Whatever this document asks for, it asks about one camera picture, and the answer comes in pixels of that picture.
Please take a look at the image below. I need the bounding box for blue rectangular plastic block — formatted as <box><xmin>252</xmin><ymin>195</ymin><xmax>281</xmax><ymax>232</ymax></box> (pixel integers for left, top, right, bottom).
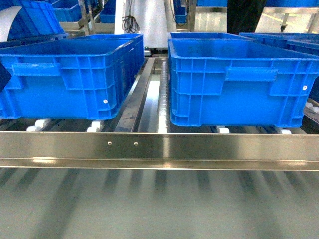
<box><xmin>0</xmin><ymin>63</ymin><xmax>12</xmax><ymax>92</ymax></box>

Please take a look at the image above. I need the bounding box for steel roller shelf rack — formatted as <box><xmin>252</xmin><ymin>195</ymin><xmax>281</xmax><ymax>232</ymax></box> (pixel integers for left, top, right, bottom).
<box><xmin>0</xmin><ymin>57</ymin><xmax>319</xmax><ymax>171</ymax></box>

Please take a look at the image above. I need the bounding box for blue bin front right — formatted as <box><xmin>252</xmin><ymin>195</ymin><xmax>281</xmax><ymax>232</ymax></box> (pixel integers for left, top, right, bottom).
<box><xmin>168</xmin><ymin>38</ymin><xmax>319</xmax><ymax>128</ymax></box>

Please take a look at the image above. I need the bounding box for blue bin front left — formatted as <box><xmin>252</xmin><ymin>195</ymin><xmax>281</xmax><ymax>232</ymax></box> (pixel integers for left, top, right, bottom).
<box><xmin>0</xmin><ymin>34</ymin><xmax>145</xmax><ymax>120</ymax></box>

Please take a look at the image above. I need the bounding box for tilted blue bin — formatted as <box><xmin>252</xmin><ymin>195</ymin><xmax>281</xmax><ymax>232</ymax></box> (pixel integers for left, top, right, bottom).
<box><xmin>0</xmin><ymin>0</ymin><xmax>65</xmax><ymax>41</ymax></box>

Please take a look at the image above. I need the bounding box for grey curved flat panel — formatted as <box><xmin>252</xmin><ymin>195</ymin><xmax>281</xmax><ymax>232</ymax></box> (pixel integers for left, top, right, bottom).
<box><xmin>0</xmin><ymin>6</ymin><xmax>21</xmax><ymax>42</ymax></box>

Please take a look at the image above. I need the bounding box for white pillar with cables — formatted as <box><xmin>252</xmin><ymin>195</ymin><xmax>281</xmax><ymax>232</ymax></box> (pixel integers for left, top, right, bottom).
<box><xmin>114</xmin><ymin>0</ymin><xmax>176</xmax><ymax>50</ymax></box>

